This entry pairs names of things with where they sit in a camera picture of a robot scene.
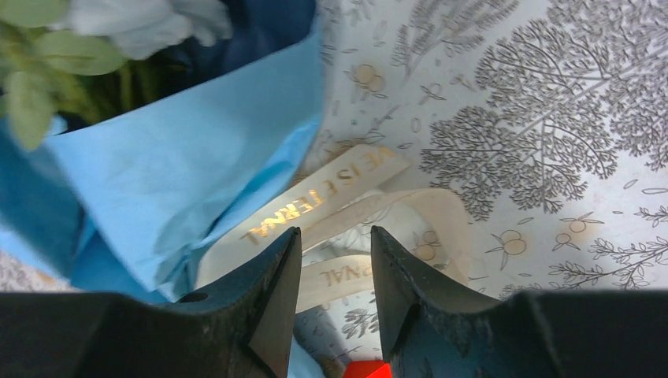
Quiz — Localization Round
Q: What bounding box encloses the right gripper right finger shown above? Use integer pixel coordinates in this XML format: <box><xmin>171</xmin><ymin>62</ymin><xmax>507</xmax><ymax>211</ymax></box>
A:
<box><xmin>371</xmin><ymin>227</ymin><xmax>667</xmax><ymax>377</ymax></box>

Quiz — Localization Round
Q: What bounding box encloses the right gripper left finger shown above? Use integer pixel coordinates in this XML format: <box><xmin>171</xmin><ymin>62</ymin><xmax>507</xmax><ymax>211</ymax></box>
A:
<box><xmin>1</xmin><ymin>228</ymin><xmax>302</xmax><ymax>377</ymax></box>

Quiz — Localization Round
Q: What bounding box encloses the cream printed ribbon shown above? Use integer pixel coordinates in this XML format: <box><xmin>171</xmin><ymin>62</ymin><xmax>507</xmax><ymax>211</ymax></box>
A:
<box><xmin>194</xmin><ymin>145</ymin><xmax>471</xmax><ymax>289</ymax></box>

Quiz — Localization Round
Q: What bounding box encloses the flower bouquet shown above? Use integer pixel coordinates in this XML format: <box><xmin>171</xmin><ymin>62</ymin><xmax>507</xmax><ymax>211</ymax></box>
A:
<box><xmin>0</xmin><ymin>0</ymin><xmax>327</xmax><ymax>378</ymax></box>

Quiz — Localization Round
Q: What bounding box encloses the red block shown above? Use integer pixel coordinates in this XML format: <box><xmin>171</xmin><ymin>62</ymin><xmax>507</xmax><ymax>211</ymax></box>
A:
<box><xmin>343</xmin><ymin>360</ymin><xmax>392</xmax><ymax>378</ymax></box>

